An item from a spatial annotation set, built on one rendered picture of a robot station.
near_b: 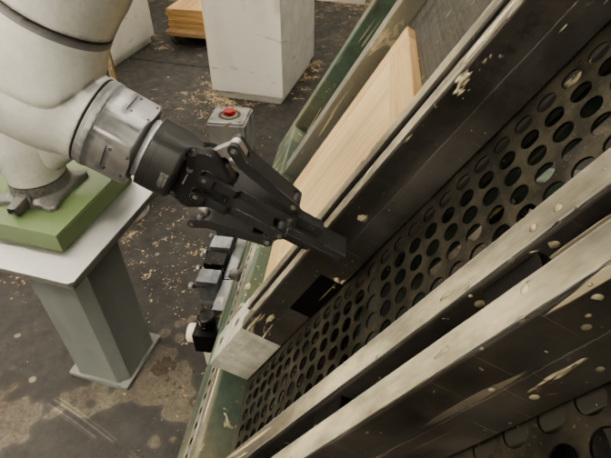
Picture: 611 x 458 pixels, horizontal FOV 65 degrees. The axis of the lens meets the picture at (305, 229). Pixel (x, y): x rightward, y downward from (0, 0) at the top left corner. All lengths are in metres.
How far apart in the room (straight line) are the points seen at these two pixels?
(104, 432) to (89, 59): 1.58
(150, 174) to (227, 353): 0.40
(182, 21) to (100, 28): 4.39
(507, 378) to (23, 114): 0.43
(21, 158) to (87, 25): 0.96
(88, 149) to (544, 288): 0.40
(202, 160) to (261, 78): 3.11
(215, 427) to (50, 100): 0.54
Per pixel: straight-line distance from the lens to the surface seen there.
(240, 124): 1.45
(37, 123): 0.50
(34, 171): 1.42
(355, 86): 1.14
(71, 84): 0.49
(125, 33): 4.68
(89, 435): 1.94
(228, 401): 0.84
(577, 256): 0.24
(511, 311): 0.26
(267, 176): 0.49
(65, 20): 0.47
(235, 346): 0.78
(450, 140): 0.50
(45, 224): 1.42
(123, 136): 0.48
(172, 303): 2.19
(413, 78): 0.78
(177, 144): 0.49
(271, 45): 3.48
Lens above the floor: 1.61
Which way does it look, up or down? 41 degrees down
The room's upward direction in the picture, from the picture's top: straight up
